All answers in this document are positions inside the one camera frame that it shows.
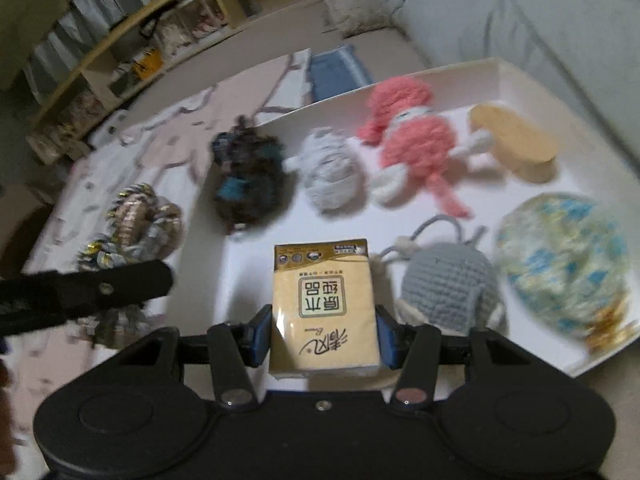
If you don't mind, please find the grey comforter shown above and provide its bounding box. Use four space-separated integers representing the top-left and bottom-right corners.
345 0 640 181

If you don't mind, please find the dark multicolour yarn bundle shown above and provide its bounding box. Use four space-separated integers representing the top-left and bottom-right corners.
210 116 288 233

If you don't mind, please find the black handle frame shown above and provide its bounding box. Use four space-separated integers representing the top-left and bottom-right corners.
140 7 176 41

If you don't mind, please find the grey curtain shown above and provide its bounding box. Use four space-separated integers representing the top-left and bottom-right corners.
25 0 201 76

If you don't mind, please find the blue mat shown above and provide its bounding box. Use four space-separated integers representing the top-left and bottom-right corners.
306 45 373 103

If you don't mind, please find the tan oval block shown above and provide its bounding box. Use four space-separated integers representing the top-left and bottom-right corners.
467 102 559 183

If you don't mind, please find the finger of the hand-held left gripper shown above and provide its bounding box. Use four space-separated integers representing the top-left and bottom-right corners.
0 260 174 337

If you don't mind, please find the blue white crochet pouch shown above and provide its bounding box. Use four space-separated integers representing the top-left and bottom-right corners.
492 192 633 356

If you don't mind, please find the tan tissue pack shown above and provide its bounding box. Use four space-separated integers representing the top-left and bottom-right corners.
269 239 383 378

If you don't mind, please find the white yarn ball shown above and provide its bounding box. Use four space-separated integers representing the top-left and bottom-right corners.
284 127 361 216

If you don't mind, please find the printed cartoon blanket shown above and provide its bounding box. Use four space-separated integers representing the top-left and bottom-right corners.
0 47 313 461

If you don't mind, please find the pink crochet doll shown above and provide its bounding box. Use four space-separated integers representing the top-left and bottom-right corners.
357 77 493 218

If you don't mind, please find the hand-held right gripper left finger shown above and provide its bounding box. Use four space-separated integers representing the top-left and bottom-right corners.
117 305 275 409

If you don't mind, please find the metallic striped yarn bundle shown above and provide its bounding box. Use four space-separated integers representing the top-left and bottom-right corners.
77 182 185 348

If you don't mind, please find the white cardboard box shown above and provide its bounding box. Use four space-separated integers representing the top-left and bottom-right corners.
220 57 640 378

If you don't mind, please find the long wooden shelf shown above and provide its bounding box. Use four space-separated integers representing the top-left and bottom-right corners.
25 0 321 166

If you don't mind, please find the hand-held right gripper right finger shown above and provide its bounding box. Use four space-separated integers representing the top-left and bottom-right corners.
375 305 506 409

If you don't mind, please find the clear storage box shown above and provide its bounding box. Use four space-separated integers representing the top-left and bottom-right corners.
187 0 228 36
155 10 198 56

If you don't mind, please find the grey crochet toy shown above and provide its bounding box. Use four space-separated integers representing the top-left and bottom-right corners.
377 215 506 336

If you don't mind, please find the yellow bag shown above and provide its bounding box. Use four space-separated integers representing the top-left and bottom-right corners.
132 47 165 81

